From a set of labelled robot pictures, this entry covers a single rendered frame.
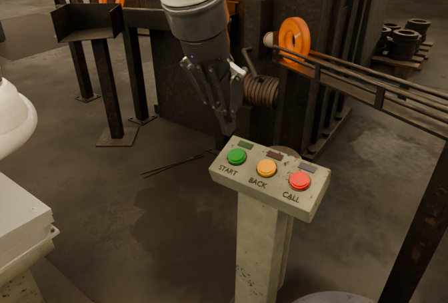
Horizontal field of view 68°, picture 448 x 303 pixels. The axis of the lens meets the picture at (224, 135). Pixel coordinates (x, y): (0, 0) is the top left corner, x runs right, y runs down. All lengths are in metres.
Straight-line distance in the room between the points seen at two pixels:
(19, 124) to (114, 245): 0.62
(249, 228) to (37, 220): 0.52
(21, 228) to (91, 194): 0.75
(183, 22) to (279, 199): 0.39
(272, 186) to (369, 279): 0.74
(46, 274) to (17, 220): 0.46
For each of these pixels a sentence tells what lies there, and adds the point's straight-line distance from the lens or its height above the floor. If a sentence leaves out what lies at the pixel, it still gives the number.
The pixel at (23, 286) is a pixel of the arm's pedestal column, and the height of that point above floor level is 0.21.
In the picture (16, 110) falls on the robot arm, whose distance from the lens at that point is 1.01.
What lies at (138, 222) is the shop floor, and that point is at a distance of 1.47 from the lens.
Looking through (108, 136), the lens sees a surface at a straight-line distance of 2.04.
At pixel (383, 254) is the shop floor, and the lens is 1.45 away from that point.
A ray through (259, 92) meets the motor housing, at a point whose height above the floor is 0.49.
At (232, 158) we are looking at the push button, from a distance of 0.73.
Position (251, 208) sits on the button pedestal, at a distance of 0.76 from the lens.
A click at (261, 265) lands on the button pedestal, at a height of 0.33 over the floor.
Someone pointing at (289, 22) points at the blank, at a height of 0.77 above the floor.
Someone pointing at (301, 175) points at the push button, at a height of 0.61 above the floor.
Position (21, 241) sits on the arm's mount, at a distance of 0.97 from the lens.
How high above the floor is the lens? 1.04
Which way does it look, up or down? 32 degrees down
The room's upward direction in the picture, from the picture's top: straight up
